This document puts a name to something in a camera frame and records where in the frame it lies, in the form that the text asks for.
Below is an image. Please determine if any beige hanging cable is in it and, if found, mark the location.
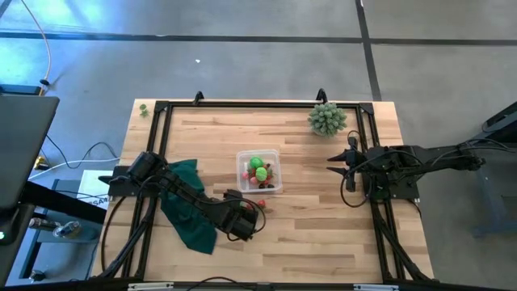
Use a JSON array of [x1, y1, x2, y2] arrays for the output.
[[18, 0, 52, 96]]

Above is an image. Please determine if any shiny metal cylinder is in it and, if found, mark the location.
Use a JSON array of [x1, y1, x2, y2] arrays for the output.
[[52, 220, 82, 239]]

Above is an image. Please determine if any clear plastic tupperware container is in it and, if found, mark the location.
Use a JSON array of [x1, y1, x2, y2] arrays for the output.
[[236, 149, 283, 194]]

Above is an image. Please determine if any grey laptop lid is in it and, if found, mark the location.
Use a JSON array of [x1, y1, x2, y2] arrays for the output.
[[0, 95, 61, 211]]

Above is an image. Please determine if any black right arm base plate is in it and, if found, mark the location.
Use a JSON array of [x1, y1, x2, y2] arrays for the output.
[[363, 173, 421, 201]]

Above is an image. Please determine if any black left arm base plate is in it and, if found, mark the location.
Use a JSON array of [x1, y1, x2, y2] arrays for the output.
[[98, 164, 162, 198]]

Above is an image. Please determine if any white edge clip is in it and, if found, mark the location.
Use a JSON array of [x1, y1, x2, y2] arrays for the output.
[[353, 283, 400, 291], [128, 281, 174, 291]]

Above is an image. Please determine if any dark green cloth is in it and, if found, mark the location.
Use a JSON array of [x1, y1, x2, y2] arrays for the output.
[[160, 158, 218, 255]]

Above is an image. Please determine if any blue grey side table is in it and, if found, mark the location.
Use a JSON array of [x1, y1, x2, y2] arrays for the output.
[[446, 100, 517, 238]]

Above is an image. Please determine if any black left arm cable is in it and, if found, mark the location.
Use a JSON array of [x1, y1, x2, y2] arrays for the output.
[[135, 177, 267, 243]]

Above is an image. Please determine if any black floor cable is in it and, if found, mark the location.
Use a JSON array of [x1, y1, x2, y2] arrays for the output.
[[44, 134, 120, 170]]

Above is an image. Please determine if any white paper sheet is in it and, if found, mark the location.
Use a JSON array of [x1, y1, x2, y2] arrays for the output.
[[76, 169, 114, 211]]

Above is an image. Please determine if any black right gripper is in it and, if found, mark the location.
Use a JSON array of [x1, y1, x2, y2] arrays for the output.
[[326, 137, 375, 193]]

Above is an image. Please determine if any black side stand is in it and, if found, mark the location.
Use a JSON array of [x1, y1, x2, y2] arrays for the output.
[[0, 180, 108, 284]]

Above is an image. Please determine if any small potted green plant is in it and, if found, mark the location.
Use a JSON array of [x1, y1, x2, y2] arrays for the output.
[[307, 101, 348, 138]]

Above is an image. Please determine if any white floor cable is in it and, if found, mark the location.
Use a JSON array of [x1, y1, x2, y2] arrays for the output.
[[27, 157, 121, 181]]

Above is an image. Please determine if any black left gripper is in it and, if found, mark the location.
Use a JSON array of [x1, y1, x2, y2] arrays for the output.
[[220, 188, 259, 243]]

